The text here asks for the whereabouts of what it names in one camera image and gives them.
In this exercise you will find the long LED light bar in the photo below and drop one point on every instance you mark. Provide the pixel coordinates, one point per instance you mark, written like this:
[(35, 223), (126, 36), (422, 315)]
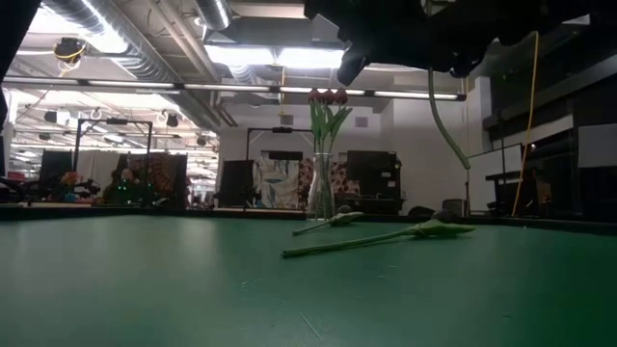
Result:
[(226, 87)]

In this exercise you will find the floral patterned fabric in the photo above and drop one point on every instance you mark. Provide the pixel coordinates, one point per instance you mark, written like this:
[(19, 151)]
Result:
[(340, 178)]

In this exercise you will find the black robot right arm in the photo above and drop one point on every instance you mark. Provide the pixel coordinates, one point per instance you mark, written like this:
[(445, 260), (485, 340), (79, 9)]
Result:
[(530, 14)]

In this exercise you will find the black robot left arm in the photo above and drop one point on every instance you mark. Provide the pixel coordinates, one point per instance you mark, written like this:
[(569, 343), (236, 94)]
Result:
[(12, 29)]

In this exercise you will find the person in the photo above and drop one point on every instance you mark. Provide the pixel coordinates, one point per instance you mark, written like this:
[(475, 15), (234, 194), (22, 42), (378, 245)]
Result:
[(126, 177)]

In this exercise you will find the green table mat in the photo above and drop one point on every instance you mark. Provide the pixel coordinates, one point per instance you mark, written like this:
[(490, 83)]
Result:
[(308, 299)]

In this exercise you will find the tall clear glass vase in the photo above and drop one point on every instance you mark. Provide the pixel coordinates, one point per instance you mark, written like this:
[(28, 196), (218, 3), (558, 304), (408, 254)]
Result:
[(320, 193)]

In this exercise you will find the black gantry frame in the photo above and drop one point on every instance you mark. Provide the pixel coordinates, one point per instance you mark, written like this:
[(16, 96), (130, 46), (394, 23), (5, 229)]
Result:
[(282, 129), (148, 159)]

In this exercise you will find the black artificial tulip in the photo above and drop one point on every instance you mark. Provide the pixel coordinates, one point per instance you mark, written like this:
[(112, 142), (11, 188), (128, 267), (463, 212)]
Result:
[(347, 218), (434, 229), (430, 89)]

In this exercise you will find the white board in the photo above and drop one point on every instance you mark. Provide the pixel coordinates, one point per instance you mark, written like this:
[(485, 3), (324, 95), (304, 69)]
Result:
[(487, 178)]

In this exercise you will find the dark patterned curtain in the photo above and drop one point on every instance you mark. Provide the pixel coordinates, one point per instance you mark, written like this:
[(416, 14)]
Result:
[(164, 178)]

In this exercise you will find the black flat panel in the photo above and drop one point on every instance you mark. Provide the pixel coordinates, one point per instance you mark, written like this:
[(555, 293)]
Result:
[(236, 183)]

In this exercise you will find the white patterned fabric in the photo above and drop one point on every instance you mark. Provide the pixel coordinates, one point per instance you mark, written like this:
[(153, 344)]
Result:
[(277, 183)]

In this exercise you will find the black screen on stand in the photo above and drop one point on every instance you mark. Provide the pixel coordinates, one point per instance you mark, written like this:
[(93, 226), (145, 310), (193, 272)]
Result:
[(371, 173)]

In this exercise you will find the silver ventilation duct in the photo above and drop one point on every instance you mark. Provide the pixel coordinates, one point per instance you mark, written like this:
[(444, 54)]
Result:
[(144, 62)]

